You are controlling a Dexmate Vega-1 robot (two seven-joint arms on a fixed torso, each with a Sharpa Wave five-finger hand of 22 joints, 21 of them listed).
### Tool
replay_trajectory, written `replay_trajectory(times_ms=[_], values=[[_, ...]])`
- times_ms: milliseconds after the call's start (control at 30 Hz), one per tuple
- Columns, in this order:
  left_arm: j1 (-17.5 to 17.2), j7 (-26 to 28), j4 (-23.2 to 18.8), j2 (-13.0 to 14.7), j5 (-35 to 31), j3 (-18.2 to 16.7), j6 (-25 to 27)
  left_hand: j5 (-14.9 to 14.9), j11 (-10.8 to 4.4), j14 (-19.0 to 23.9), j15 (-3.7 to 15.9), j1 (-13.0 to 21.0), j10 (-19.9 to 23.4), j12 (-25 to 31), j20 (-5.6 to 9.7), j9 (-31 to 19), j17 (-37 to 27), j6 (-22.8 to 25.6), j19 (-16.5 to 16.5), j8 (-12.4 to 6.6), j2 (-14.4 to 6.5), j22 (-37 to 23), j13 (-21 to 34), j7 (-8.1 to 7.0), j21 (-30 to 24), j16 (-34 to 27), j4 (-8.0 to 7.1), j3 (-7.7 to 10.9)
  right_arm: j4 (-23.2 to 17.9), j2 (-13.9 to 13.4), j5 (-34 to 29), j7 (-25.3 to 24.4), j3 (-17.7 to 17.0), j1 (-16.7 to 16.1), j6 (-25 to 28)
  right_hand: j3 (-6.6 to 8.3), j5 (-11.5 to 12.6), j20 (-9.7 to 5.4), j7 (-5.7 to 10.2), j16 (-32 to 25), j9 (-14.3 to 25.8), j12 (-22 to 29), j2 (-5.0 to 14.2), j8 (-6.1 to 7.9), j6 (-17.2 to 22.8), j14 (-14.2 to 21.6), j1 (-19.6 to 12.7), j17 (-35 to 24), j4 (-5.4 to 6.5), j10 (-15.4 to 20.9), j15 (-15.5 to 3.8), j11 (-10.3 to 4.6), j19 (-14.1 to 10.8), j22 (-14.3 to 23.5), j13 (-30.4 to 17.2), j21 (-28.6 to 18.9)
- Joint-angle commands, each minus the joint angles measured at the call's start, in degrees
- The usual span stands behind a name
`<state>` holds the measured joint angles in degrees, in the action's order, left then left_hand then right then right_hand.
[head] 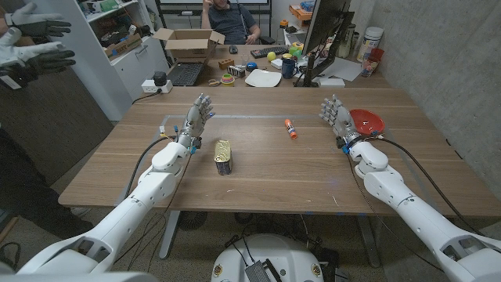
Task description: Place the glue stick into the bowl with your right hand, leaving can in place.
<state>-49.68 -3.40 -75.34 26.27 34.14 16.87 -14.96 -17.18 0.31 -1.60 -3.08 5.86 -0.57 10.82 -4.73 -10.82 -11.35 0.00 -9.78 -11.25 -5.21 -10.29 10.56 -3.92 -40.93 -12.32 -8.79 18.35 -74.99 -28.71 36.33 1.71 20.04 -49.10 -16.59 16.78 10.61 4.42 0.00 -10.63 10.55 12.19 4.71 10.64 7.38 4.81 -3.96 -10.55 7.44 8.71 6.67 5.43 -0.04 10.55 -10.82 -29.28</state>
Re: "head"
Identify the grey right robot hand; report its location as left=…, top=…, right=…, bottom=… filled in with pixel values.
left=319, top=94, right=363, bottom=149

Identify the person's left gloved hand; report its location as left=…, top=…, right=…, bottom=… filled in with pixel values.
left=4, top=2, right=73, bottom=38

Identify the person's right gloved hand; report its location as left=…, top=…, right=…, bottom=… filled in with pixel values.
left=0, top=27, right=77, bottom=89

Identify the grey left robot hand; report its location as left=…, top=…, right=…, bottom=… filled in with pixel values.
left=176, top=92, right=215, bottom=149

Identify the orange glue stick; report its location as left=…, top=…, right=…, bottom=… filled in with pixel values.
left=284, top=118, right=298, bottom=140

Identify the red bowl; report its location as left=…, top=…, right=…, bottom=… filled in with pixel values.
left=349, top=108, right=386, bottom=137

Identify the gold-topped tin can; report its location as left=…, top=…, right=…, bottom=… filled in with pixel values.
left=213, top=139, right=233, bottom=176

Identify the flat white box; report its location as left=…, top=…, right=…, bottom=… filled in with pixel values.
left=317, top=77, right=346, bottom=89

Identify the black laptop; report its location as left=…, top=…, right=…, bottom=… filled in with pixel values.
left=167, top=41, right=218, bottom=87

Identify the white paper sheet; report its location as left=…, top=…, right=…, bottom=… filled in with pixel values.
left=312, top=56, right=363, bottom=82

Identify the white power strip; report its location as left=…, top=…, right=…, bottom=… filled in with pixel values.
left=141, top=79, right=174, bottom=94

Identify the dark blue mug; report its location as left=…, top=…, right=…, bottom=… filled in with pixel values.
left=281, top=57, right=299, bottom=80

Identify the open cardboard box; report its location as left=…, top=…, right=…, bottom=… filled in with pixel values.
left=152, top=27, right=226, bottom=63

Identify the dark bottle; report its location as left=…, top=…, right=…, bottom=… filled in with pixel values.
left=338, top=23, right=357, bottom=60

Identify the white plate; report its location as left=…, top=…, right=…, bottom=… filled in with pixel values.
left=244, top=68, right=283, bottom=89

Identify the white wipes canister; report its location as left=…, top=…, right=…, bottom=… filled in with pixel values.
left=355, top=26, right=385, bottom=63

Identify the white shelf cabinet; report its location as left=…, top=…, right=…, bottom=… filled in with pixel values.
left=27, top=0, right=170, bottom=121

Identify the black keyboard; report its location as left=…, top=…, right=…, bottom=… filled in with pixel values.
left=250, top=45, right=290, bottom=60

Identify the black monitor on stand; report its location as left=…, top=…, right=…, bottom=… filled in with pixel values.
left=294, top=0, right=355, bottom=88

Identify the seated person in dark shirt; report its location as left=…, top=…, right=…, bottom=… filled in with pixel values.
left=200, top=0, right=262, bottom=45

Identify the orange storage box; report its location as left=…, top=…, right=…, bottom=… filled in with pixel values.
left=288, top=3, right=316, bottom=21

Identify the grey table leg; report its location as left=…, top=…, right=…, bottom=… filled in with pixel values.
left=158, top=210, right=182, bottom=260
left=355, top=214, right=381, bottom=269

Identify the standing person in dark trousers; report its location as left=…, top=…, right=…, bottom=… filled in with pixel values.
left=0, top=125, right=95, bottom=240

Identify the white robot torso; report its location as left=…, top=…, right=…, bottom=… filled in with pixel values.
left=211, top=233, right=325, bottom=282

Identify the grey electronics box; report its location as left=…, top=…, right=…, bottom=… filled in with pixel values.
left=244, top=260, right=283, bottom=282

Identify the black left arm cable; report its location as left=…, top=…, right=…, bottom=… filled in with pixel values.
left=124, top=135, right=179, bottom=199

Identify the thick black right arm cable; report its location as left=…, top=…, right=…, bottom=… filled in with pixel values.
left=366, top=135, right=486, bottom=238

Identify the black floor cable loop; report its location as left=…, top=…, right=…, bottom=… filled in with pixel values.
left=0, top=241, right=21, bottom=271

